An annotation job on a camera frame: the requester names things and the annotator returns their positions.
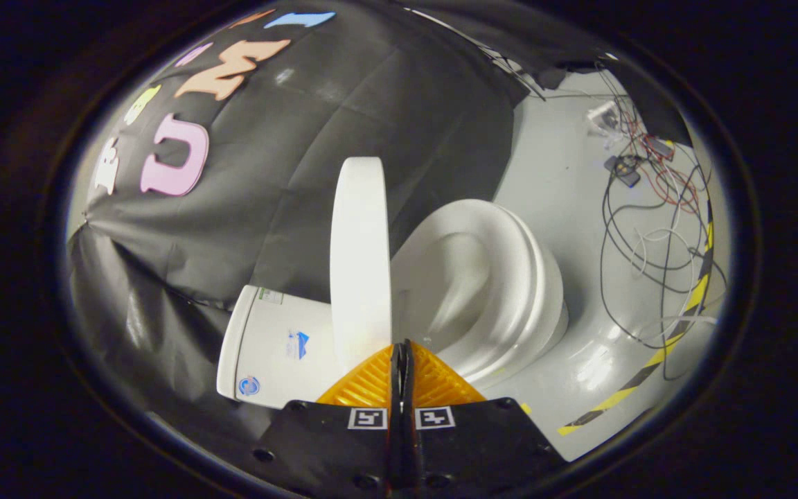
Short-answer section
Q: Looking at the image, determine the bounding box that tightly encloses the black backdrop cloth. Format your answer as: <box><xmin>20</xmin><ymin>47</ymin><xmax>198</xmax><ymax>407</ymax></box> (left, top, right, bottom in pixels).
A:
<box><xmin>66</xmin><ymin>0</ymin><xmax>691</xmax><ymax>444</ymax></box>

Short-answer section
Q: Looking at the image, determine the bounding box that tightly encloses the white toilet lid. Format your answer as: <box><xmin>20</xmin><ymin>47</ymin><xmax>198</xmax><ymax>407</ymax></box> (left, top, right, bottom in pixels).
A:
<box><xmin>330</xmin><ymin>157</ymin><xmax>393</xmax><ymax>371</ymax></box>

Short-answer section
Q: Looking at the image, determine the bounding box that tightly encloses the white toilet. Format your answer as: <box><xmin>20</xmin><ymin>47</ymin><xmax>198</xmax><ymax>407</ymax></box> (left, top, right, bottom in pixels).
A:
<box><xmin>217</xmin><ymin>199</ymin><xmax>569</xmax><ymax>410</ymax></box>

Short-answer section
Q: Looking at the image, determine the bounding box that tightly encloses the tangle of floor cables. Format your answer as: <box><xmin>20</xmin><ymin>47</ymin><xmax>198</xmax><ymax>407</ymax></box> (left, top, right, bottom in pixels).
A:
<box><xmin>583</xmin><ymin>69</ymin><xmax>729</xmax><ymax>382</ymax></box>

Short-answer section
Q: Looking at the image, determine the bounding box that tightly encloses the small dark electronic device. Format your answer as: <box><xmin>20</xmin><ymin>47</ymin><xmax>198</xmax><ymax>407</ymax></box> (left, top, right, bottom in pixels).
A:
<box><xmin>603</xmin><ymin>156</ymin><xmax>642</xmax><ymax>188</ymax></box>

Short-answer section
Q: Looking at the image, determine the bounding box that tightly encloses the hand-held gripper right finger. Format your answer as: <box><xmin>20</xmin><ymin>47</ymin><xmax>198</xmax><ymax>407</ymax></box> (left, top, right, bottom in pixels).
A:
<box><xmin>402</xmin><ymin>340</ymin><xmax>569</xmax><ymax>499</ymax></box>

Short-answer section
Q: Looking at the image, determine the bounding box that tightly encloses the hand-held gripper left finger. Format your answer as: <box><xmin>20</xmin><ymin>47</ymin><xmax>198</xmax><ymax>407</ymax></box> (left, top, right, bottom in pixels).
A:
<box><xmin>254</xmin><ymin>340</ymin><xmax>407</xmax><ymax>499</ymax></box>

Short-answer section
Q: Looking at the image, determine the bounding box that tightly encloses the yellow black floor tape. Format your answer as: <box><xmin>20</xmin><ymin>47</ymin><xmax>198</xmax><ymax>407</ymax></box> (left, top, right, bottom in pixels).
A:
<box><xmin>557</xmin><ymin>222</ymin><xmax>715</xmax><ymax>437</ymax></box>

